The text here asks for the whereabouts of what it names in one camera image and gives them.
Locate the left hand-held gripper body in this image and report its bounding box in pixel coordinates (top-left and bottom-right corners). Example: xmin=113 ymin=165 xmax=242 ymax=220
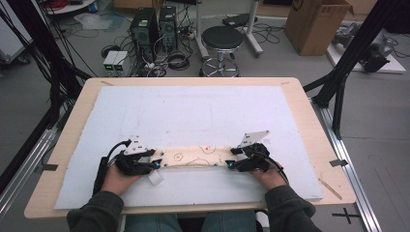
xmin=114 ymin=134 xmax=156 ymax=177

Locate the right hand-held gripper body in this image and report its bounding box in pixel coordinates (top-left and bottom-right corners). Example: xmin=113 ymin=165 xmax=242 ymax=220
xmin=234 ymin=130 xmax=272 ymax=174

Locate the cream cloth with white tag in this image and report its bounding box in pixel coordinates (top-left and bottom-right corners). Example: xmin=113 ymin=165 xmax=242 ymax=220
xmin=148 ymin=144 xmax=242 ymax=187

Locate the person's left hand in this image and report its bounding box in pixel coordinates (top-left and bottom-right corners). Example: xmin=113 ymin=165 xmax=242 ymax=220
xmin=101 ymin=163 xmax=143 ymax=197

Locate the person's right hand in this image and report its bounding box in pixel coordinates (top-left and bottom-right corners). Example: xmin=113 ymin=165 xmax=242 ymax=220
xmin=250 ymin=161 xmax=286 ymax=191

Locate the white foam mat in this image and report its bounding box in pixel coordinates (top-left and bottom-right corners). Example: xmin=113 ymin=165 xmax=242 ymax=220
xmin=53 ymin=85 xmax=324 ymax=211

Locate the person's right leg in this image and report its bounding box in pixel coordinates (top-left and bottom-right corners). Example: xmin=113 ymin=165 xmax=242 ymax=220
xmin=202 ymin=210 xmax=257 ymax=232

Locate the person's leg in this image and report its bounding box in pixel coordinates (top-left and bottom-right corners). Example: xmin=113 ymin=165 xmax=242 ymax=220
xmin=202 ymin=210 xmax=257 ymax=232
xmin=125 ymin=213 xmax=184 ymax=232

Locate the person's left leg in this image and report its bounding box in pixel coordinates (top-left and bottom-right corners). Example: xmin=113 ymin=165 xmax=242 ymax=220
xmin=125 ymin=213 xmax=184 ymax=232

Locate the light wooden table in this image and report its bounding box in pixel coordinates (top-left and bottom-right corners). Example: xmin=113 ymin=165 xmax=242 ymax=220
xmin=23 ymin=76 xmax=357 ymax=220

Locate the thin wooden stick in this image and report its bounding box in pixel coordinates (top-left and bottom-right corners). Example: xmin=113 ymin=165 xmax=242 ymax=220
xmin=318 ymin=178 xmax=343 ymax=201

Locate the white power supply unit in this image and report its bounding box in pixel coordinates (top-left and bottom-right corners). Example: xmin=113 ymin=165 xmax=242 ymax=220
xmin=113 ymin=50 xmax=130 ymax=73
xmin=102 ymin=50 xmax=119 ymax=73

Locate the black round stool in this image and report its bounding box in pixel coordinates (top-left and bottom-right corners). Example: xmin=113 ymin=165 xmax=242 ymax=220
xmin=198 ymin=25 xmax=246 ymax=77

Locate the large black computer tower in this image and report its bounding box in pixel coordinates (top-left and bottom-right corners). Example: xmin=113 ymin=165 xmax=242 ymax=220
xmin=130 ymin=7 xmax=161 ymax=67

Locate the white desk leg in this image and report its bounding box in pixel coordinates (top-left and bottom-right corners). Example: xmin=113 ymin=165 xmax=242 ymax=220
xmin=244 ymin=0 xmax=264 ymax=59
xmin=193 ymin=0 xmax=211 ymax=61

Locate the slim black computer tower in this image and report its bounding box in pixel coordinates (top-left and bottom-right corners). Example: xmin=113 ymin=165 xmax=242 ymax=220
xmin=158 ymin=4 xmax=179 ymax=52

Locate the black flat device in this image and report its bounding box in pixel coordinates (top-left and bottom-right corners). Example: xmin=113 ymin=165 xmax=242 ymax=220
xmin=221 ymin=13 xmax=259 ymax=29

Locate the clear plastic sheet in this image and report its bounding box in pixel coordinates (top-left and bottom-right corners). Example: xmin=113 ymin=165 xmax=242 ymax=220
xmin=73 ymin=12 xmax=126 ymax=33

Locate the brown cardboard box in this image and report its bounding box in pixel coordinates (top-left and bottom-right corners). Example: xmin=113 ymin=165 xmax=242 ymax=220
xmin=283 ymin=0 xmax=355 ymax=57

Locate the grey robot part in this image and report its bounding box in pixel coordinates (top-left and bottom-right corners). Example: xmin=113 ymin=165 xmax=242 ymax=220
xmin=332 ymin=21 xmax=360 ymax=48

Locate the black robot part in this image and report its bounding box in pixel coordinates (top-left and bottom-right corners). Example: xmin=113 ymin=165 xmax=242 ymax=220
xmin=359 ymin=43 xmax=392 ymax=73

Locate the round white table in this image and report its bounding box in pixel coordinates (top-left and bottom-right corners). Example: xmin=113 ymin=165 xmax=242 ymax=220
xmin=42 ymin=0 xmax=99 ymax=15

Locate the white board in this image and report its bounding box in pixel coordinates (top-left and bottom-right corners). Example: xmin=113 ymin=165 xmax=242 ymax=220
xmin=326 ymin=30 xmax=407 ymax=75

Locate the white cabinet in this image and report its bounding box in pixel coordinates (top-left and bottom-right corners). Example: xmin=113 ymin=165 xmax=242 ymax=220
xmin=0 ymin=0 xmax=34 ymax=65

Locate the right hand-held gripper black cable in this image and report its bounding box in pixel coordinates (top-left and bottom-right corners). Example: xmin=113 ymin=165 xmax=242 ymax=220
xmin=254 ymin=150 xmax=290 ymax=226

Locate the hand-held gripper black cable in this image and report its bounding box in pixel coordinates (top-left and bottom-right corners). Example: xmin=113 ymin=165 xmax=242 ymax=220
xmin=92 ymin=139 xmax=132 ymax=198
xmin=254 ymin=150 xmax=290 ymax=226

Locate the left hand-held gripper black cable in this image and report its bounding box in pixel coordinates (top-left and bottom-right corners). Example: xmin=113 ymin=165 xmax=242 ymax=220
xmin=92 ymin=139 xmax=132 ymax=198

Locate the aluminium rail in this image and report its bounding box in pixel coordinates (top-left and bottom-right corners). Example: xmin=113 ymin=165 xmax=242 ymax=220
xmin=0 ymin=128 xmax=60 ymax=220
xmin=310 ymin=96 xmax=384 ymax=232

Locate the coiled black cable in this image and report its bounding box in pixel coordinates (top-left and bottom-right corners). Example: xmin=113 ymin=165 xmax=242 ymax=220
xmin=165 ymin=49 xmax=191 ymax=72

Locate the black metal frame with cables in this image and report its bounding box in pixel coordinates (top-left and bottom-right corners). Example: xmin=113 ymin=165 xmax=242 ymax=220
xmin=0 ymin=0 xmax=93 ymax=130

